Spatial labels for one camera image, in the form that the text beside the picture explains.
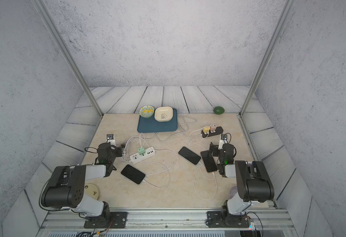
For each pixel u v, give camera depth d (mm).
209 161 1016
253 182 471
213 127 1020
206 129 1016
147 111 1185
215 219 724
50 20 745
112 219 723
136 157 934
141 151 912
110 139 820
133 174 893
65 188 468
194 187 827
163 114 1176
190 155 966
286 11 713
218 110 1185
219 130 1074
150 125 1131
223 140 808
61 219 750
